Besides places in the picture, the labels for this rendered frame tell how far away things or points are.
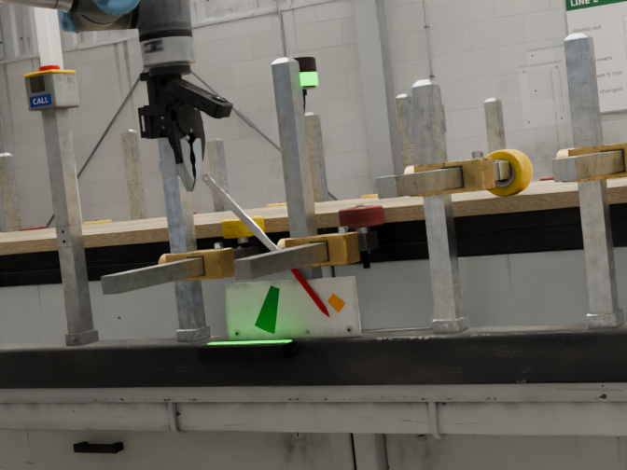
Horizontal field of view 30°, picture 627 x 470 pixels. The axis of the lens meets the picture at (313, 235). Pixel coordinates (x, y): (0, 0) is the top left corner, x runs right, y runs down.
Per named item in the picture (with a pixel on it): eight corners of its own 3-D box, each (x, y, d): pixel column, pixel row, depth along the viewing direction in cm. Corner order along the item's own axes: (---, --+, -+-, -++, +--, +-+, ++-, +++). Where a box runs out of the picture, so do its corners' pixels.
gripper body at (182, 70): (166, 141, 205) (159, 72, 204) (207, 135, 201) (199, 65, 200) (140, 142, 198) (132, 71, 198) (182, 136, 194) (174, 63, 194)
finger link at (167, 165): (168, 193, 201) (161, 140, 201) (196, 190, 199) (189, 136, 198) (157, 195, 199) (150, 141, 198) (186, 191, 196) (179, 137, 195)
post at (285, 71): (319, 340, 197) (287, 56, 195) (301, 341, 199) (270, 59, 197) (328, 337, 200) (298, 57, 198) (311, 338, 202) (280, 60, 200)
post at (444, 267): (462, 380, 186) (430, 78, 183) (441, 380, 187) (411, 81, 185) (470, 376, 189) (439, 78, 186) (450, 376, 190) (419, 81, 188)
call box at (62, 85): (56, 110, 217) (51, 68, 217) (28, 115, 221) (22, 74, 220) (80, 110, 223) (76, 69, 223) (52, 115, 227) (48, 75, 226)
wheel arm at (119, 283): (118, 299, 185) (116, 272, 185) (102, 300, 186) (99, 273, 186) (260, 266, 223) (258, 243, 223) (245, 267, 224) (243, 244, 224)
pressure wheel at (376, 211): (377, 269, 204) (369, 204, 204) (337, 271, 208) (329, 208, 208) (396, 264, 211) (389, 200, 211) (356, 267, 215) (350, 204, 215)
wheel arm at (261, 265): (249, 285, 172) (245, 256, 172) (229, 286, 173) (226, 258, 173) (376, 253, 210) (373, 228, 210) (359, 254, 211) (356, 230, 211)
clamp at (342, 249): (347, 265, 193) (344, 234, 192) (277, 269, 199) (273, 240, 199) (362, 260, 197) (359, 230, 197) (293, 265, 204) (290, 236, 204)
